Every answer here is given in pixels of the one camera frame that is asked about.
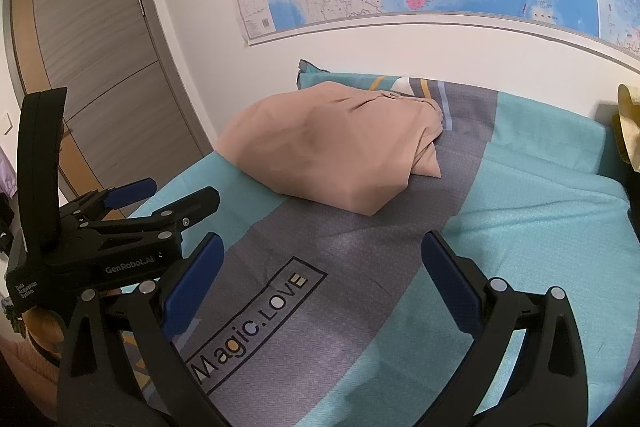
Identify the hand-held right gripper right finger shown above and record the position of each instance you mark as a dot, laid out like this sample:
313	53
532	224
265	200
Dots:
450	277

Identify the teal grey printed bed sheet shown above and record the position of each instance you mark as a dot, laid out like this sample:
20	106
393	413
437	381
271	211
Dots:
400	282

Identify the grey wooden door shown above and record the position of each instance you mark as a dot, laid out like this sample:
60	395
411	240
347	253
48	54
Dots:
100	57

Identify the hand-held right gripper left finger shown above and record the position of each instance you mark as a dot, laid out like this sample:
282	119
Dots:
200	277

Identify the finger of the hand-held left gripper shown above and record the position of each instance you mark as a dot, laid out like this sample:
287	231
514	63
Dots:
132	189
195	202

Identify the pink jacket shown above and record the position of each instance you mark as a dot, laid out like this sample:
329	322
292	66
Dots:
325	147

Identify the cream garment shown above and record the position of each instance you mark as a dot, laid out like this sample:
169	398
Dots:
629	127

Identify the person's left hand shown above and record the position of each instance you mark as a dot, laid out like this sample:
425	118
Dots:
42	329

